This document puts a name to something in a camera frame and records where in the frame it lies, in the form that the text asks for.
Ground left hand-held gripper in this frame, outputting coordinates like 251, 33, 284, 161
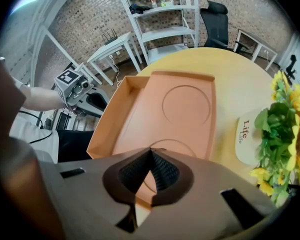
54, 68, 95, 115

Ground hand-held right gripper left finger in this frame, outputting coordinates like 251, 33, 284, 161
39, 147, 153, 240

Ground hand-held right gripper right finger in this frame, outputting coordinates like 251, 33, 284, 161
129, 147, 279, 240

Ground orange cardboard box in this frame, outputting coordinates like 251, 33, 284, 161
86, 70, 217, 211

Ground person's left forearm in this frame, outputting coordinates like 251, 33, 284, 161
13, 80, 67, 112

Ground person's black trousers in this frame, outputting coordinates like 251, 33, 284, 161
56, 129, 95, 163

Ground white table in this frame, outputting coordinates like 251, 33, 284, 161
233, 28, 279, 71
86, 31, 144, 86

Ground person's white shirt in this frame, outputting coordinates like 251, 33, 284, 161
8, 77, 60, 164

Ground black router with antennas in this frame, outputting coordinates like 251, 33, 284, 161
101, 28, 118, 46

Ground white oval plaque red print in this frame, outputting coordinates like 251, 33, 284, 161
234, 107, 270, 167

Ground black cloth bundle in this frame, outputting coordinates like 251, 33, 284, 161
128, 3, 151, 16

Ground yellow sunflower bouquet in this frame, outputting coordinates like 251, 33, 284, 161
248, 70, 300, 209

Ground white metal shelf rack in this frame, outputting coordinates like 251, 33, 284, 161
113, 0, 200, 66

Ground black office chair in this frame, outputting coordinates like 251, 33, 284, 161
199, 0, 250, 52

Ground black stand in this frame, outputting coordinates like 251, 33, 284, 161
284, 54, 298, 80

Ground white power cable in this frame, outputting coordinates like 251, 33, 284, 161
111, 55, 123, 88

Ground black cable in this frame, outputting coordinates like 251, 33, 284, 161
17, 109, 53, 144

